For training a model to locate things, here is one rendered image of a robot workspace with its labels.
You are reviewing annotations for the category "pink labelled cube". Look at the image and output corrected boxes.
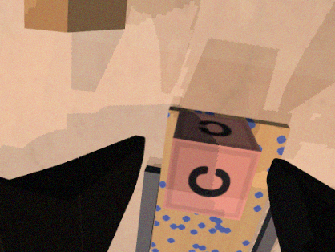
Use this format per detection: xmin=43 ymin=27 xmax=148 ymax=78
xmin=163 ymin=110 xmax=261 ymax=220

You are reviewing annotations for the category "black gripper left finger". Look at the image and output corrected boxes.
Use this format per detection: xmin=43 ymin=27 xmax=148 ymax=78
xmin=0 ymin=136 xmax=145 ymax=252

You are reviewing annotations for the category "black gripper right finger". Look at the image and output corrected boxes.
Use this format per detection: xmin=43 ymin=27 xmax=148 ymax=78
xmin=267 ymin=158 xmax=335 ymax=252

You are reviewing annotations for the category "orange strip with blue dots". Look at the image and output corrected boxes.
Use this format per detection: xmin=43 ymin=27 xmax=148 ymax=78
xmin=151 ymin=106 xmax=291 ymax=252

